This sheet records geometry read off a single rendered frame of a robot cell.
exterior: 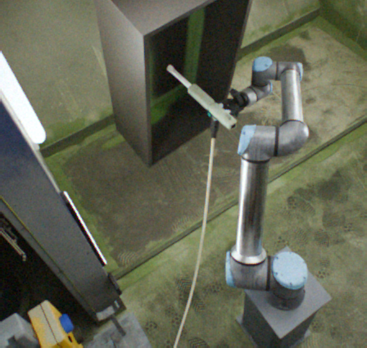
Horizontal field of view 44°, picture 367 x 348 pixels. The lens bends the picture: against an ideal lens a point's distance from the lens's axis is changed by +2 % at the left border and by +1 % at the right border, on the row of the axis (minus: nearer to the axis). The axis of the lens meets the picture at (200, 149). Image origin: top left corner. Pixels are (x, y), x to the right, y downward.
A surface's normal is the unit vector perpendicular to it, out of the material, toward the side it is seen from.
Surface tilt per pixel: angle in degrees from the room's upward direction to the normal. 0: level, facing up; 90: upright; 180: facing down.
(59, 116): 57
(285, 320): 0
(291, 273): 5
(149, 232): 0
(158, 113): 12
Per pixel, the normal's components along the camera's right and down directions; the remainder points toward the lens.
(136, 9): 0.09, -0.45
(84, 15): 0.44, 0.23
